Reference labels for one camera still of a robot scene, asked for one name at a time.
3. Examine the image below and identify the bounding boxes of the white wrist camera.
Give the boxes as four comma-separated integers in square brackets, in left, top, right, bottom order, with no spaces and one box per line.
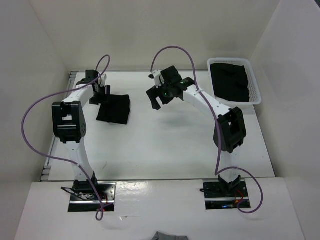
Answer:
[97,73,107,88]
[148,69,165,88]

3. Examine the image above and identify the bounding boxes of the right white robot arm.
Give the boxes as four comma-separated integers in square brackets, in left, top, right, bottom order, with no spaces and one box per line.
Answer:
[146,66,247,197]

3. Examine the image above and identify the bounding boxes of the black skirts in basket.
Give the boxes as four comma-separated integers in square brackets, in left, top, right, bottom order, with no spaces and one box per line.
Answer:
[210,63,250,103]

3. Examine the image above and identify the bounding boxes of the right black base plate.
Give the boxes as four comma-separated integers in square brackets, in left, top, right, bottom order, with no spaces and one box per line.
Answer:
[199,179,251,210]

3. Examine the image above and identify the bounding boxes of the black skirt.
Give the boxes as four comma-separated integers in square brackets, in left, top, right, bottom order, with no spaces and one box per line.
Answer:
[96,94,131,125]

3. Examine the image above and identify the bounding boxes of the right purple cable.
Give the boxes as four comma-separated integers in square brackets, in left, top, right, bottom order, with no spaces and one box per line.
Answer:
[150,45,264,214]

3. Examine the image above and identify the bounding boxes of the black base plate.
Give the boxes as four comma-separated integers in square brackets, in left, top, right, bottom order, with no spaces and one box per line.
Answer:
[60,181,116,213]
[199,179,251,210]

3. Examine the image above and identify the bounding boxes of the white plastic basket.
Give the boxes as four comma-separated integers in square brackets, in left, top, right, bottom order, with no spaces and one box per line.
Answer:
[207,57,262,109]

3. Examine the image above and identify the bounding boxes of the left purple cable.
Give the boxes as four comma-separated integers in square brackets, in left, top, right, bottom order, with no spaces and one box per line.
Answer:
[20,54,111,222]

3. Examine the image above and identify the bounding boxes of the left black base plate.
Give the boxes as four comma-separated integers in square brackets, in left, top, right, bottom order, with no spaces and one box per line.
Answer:
[60,181,116,213]

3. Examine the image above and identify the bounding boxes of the purple cable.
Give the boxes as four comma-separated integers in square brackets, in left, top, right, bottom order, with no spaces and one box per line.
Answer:
[20,54,111,222]
[150,45,264,214]

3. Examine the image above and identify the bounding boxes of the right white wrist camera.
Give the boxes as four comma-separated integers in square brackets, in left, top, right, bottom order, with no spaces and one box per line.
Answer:
[148,69,165,88]

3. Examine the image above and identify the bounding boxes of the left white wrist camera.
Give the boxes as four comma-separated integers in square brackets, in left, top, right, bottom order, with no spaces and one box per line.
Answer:
[97,73,107,88]

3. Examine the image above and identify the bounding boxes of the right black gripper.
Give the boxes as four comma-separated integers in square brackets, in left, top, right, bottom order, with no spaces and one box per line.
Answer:
[146,80,174,110]

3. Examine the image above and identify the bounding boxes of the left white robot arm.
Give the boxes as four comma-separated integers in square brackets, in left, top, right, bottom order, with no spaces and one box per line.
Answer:
[51,70,106,201]

